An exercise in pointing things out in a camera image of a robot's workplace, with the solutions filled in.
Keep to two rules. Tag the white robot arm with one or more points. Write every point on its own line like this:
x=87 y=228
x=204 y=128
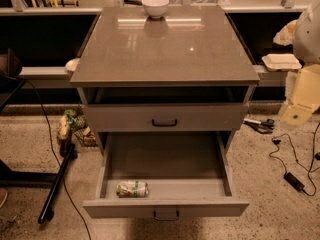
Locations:
x=306 y=40

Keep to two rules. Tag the black upper drawer handle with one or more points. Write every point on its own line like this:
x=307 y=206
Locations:
x=171 y=123

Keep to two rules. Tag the white foam takeout container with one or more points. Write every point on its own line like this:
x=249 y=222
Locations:
x=281 y=62

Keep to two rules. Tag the closed grey upper drawer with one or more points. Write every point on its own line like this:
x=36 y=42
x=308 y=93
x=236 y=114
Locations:
x=137 y=118

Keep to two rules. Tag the white plate on ledge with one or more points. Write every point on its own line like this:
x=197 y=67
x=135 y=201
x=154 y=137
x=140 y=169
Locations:
x=72 y=64

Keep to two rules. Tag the grey drawer cabinet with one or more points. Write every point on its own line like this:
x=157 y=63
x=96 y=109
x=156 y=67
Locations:
x=190 y=56

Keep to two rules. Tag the green white 7up can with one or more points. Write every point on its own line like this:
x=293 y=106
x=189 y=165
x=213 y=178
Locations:
x=132 y=189

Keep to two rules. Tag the white ceramic bowl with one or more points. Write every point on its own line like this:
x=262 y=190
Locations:
x=155 y=8

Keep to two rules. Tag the open grey middle drawer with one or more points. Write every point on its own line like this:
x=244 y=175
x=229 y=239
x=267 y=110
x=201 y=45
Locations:
x=185 y=172

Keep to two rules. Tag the black power adapter with cable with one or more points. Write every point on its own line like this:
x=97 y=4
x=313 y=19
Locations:
x=288 y=176

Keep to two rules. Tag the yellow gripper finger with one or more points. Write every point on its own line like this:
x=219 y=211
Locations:
x=285 y=36
x=302 y=94

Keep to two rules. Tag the black drawer handle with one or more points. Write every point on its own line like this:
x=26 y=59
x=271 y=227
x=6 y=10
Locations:
x=166 y=216
x=171 y=123

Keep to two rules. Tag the black middle drawer handle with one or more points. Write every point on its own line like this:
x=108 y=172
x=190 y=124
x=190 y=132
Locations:
x=166 y=216

